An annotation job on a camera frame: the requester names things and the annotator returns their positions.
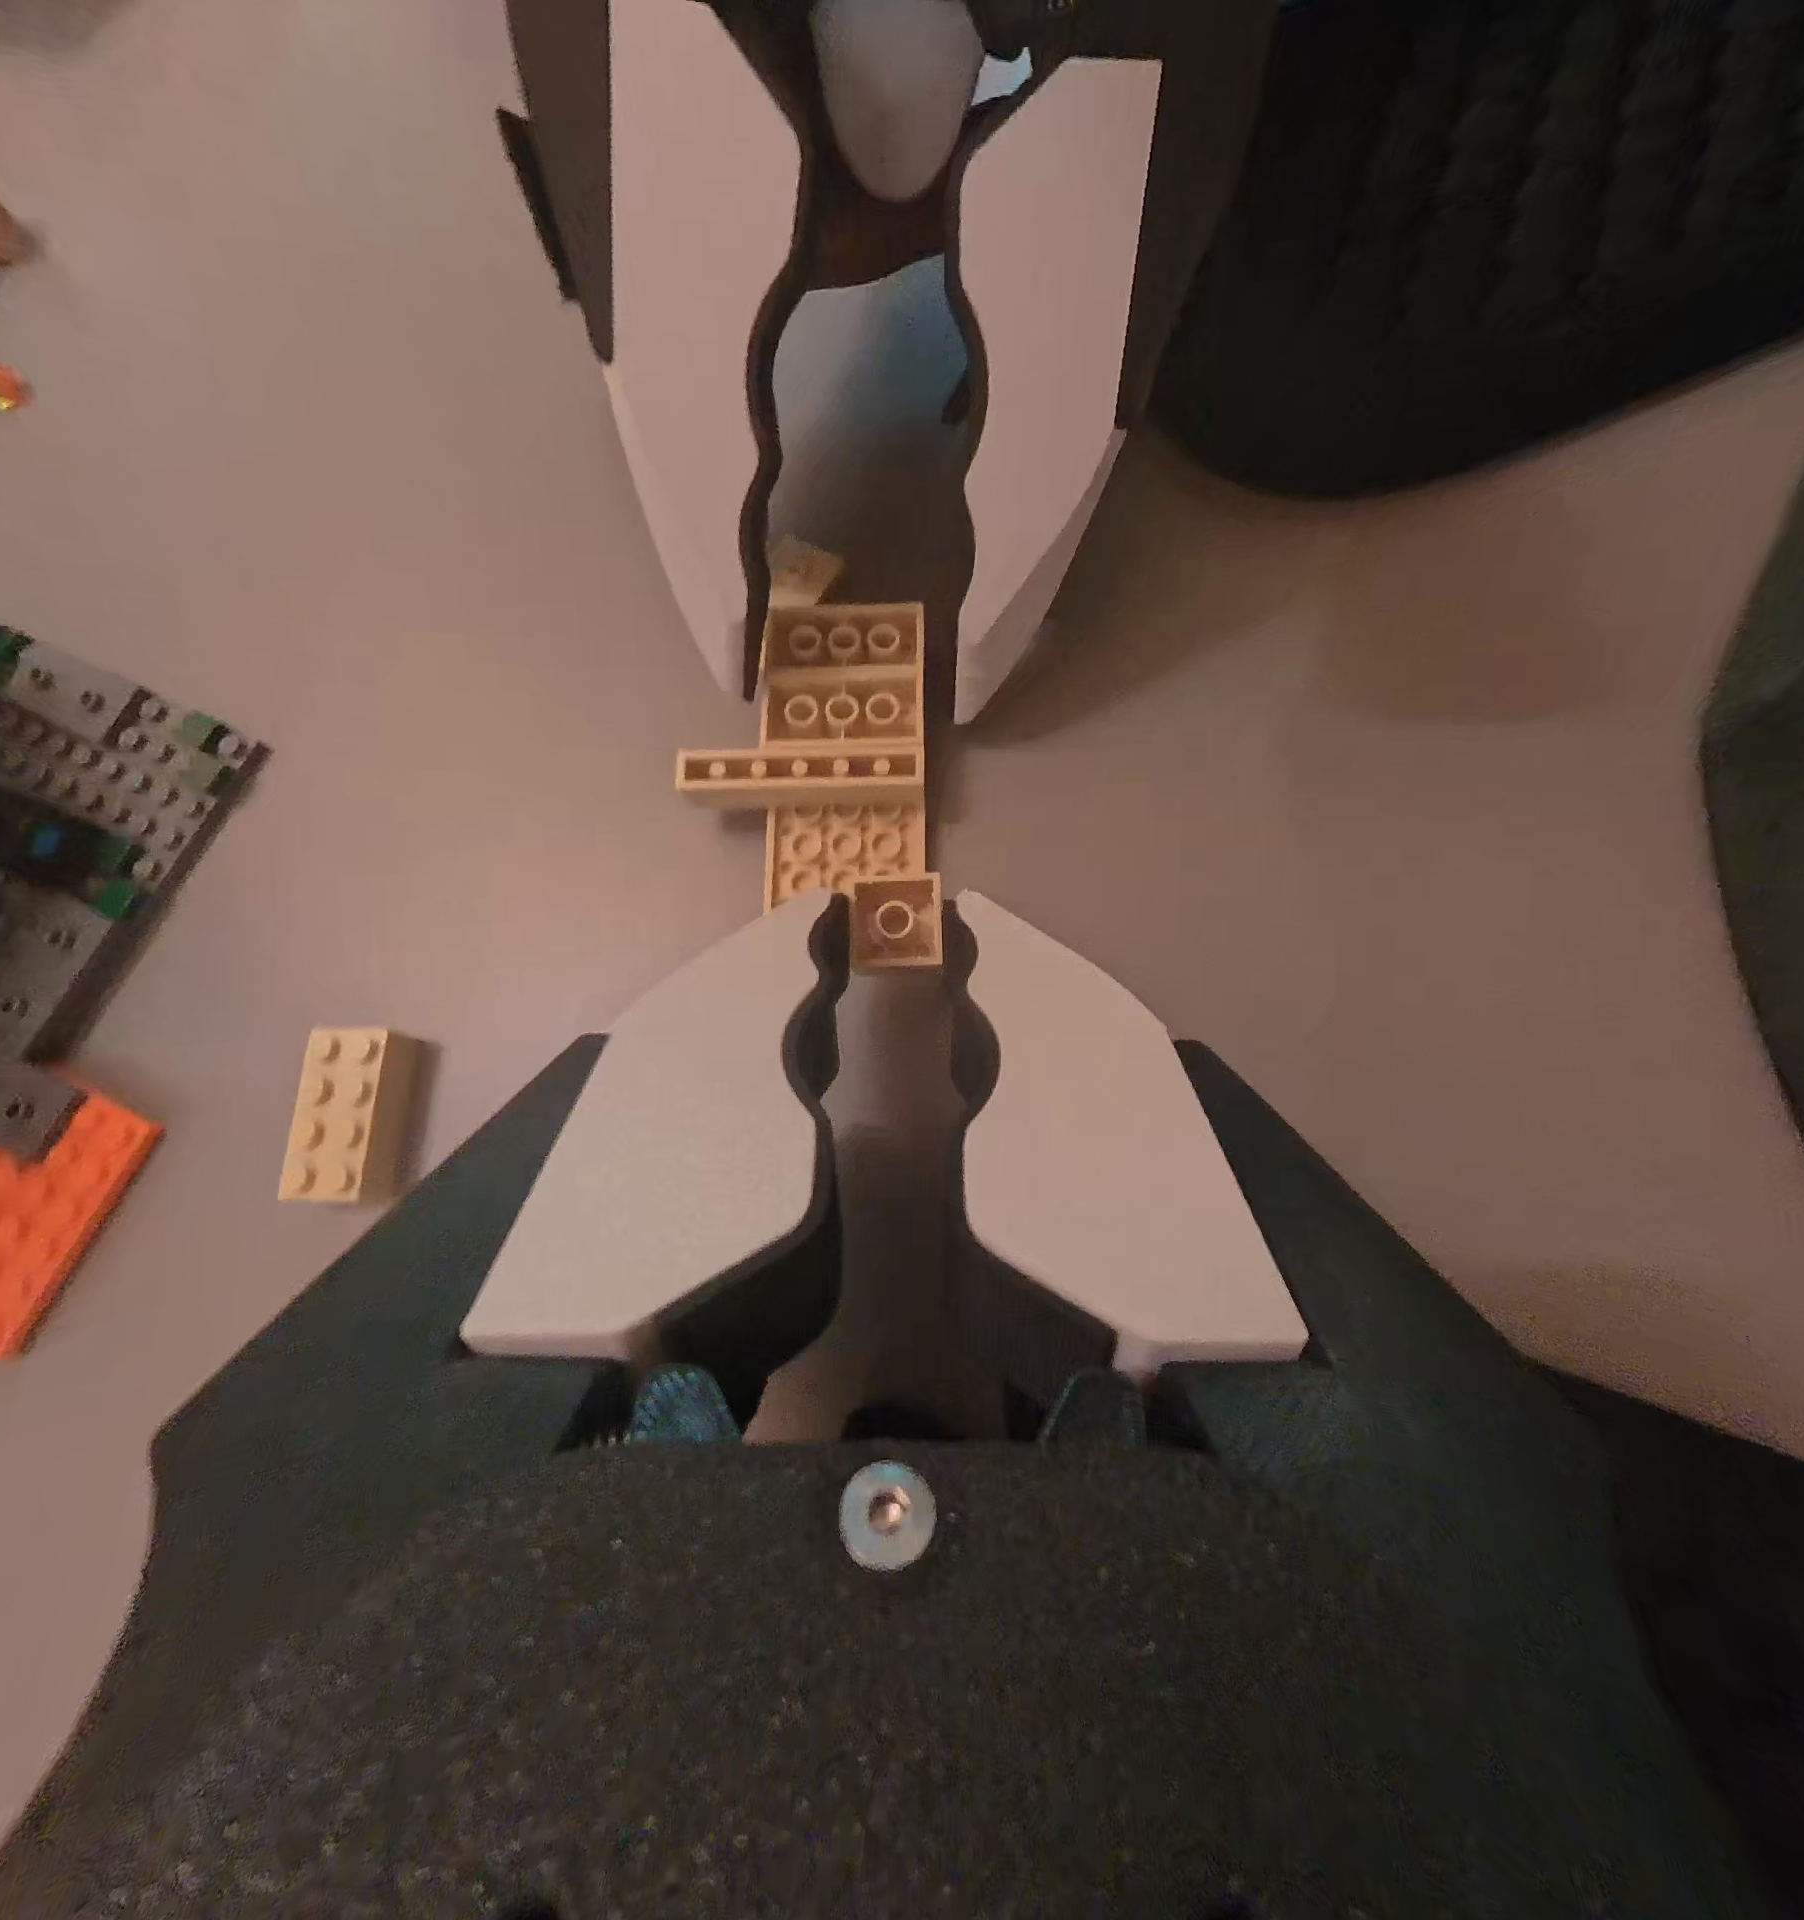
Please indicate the grey green brick-built model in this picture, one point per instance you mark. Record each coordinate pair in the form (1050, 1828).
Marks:
(78, 780)

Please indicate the grey desk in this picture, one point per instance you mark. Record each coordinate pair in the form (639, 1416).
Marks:
(317, 450)

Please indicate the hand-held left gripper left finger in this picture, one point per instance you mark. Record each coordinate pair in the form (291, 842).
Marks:
(648, 1185)

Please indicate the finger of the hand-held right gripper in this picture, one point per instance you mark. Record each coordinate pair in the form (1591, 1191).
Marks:
(1067, 331)
(693, 300)

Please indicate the small tan two-stud plate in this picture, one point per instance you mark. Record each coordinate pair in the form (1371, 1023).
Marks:
(807, 570)

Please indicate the long narrow tan brick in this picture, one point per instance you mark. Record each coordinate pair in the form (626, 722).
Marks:
(797, 773)

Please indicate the tan two-by-four brick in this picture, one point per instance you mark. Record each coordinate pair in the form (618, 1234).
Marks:
(843, 709)
(843, 640)
(344, 1119)

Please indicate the large tan brick plate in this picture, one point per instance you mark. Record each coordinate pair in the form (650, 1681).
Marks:
(828, 848)

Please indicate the tan two-by-two brick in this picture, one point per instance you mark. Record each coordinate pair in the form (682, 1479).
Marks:
(899, 924)

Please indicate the person's dark green hoodie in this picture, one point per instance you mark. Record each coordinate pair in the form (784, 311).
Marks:
(1802, 825)

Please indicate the black quilted seat cushion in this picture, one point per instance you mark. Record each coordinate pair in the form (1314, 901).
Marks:
(1519, 197)

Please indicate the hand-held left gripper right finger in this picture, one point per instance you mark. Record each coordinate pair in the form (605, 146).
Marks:
(1128, 1185)

